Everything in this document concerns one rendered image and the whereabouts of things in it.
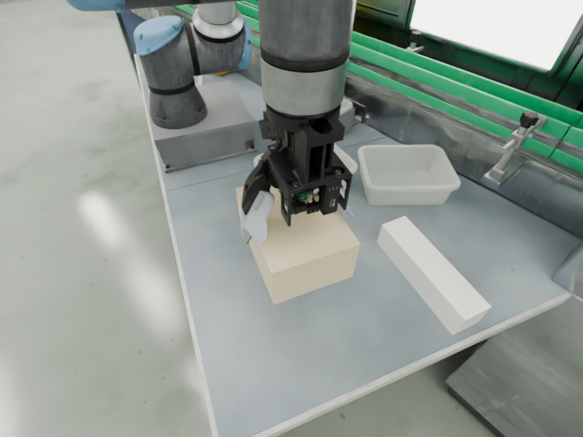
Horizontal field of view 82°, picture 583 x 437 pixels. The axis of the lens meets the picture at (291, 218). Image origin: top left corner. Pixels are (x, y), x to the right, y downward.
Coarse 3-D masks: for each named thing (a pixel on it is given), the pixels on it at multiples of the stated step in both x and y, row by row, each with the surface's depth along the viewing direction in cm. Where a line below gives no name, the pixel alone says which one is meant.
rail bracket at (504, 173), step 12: (528, 120) 64; (540, 120) 72; (516, 132) 67; (528, 132) 69; (516, 144) 67; (504, 156) 71; (492, 168) 74; (504, 168) 72; (516, 168) 77; (492, 180) 74; (504, 180) 74
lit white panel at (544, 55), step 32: (416, 0) 96; (448, 0) 90; (480, 0) 84; (512, 0) 80; (544, 0) 75; (576, 0) 71; (448, 32) 94; (480, 32) 88; (512, 32) 83; (544, 32) 78; (544, 64) 81
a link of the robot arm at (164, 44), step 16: (160, 16) 80; (176, 16) 79; (144, 32) 74; (160, 32) 74; (176, 32) 76; (192, 32) 78; (144, 48) 76; (160, 48) 76; (176, 48) 77; (192, 48) 78; (144, 64) 79; (160, 64) 78; (176, 64) 79; (192, 64) 80; (160, 80) 81; (176, 80) 82; (192, 80) 86
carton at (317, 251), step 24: (240, 192) 49; (240, 216) 53; (312, 216) 46; (336, 216) 46; (288, 240) 43; (312, 240) 43; (336, 240) 43; (264, 264) 43; (288, 264) 40; (312, 264) 42; (336, 264) 44; (288, 288) 44; (312, 288) 46
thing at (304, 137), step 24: (288, 120) 30; (312, 120) 34; (336, 120) 30; (288, 144) 34; (312, 144) 29; (288, 168) 35; (312, 168) 34; (336, 168) 35; (288, 192) 32; (312, 192) 36; (336, 192) 36; (288, 216) 35
